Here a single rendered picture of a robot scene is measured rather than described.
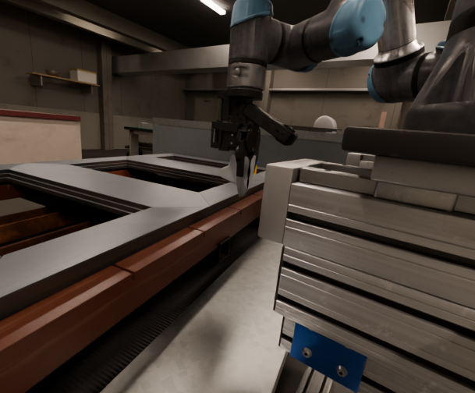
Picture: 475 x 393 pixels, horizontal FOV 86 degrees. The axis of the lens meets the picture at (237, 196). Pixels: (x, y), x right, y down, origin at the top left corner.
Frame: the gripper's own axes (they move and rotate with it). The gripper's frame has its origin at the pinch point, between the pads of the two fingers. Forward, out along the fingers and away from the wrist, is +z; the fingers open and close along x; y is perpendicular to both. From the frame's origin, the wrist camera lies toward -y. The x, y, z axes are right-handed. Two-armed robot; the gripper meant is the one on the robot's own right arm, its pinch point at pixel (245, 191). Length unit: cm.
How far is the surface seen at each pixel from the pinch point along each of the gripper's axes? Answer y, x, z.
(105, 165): 73, -24, 7
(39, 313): 6.4, 37.1, 7.4
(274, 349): -13.9, 14.0, 22.1
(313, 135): 0, -81, -13
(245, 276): -1.0, -3.4, 22.1
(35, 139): 481, -211, 35
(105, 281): 5.5, 29.9, 7.4
